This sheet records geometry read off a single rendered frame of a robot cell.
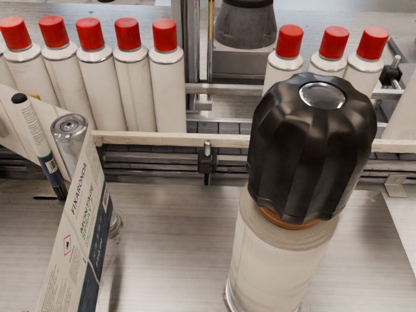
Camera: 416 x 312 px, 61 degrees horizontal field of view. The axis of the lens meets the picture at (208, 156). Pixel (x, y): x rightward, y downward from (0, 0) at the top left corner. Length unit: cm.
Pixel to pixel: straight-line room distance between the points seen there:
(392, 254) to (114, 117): 46
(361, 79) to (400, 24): 71
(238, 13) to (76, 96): 41
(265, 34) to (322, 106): 64
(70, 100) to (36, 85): 5
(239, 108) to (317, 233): 51
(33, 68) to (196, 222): 32
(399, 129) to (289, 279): 39
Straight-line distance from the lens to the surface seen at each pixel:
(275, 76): 53
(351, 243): 54
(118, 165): 63
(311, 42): 106
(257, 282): 35
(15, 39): 57
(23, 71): 59
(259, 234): 29
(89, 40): 54
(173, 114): 58
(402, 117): 65
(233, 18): 84
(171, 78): 54
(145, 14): 117
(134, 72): 54
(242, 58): 84
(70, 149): 39
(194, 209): 53
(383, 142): 64
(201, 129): 64
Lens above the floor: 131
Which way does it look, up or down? 46 degrees down
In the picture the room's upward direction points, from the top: 1 degrees clockwise
